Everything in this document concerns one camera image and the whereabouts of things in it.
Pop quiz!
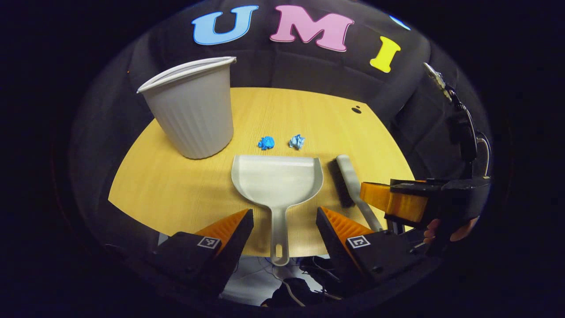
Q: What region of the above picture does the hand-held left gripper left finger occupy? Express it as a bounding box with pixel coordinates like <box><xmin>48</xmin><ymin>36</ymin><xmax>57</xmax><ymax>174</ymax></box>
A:
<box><xmin>154</xmin><ymin>208</ymin><xmax>255</xmax><ymax>295</ymax></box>

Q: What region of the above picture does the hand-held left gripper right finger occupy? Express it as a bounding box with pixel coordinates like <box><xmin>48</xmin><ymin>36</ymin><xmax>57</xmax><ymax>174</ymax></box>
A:
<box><xmin>316</xmin><ymin>206</ymin><xmax>429</xmax><ymax>285</ymax></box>

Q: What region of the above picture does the small white broom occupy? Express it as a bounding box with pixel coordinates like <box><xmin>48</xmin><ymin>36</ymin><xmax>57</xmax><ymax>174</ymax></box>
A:
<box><xmin>328</xmin><ymin>154</ymin><xmax>384</xmax><ymax>233</ymax></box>

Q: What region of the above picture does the white plastic dustpan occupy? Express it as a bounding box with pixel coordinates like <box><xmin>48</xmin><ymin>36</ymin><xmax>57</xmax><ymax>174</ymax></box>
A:
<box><xmin>231</xmin><ymin>155</ymin><xmax>324</xmax><ymax>267</ymax></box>

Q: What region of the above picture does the white ribbed garbage bin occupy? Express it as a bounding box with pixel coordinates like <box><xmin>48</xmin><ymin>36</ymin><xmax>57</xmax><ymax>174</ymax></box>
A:
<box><xmin>137</xmin><ymin>56</ymin><xmax>237</xmax><ymax>160</ymax></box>

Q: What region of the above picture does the wooden desktop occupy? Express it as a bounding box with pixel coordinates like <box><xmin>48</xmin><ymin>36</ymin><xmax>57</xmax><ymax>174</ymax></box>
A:
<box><xmin>108</xmin><ymin>87</ymin><xmax>415</xmax><ymax>258</ymax></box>

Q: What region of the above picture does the black backdrop cloth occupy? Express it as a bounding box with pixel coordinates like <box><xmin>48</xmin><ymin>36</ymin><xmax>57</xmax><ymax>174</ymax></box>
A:
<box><xmin>68</xmin><ymin>0</ymin><xmax>495</xmax><ymax>257</ymax></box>

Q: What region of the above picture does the tangle of black cables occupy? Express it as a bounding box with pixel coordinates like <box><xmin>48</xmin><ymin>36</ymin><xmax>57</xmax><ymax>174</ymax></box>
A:
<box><xmin>260</xmin><ymin>255</ymin><xmax>354</xmax><ymax>307</ymax></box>

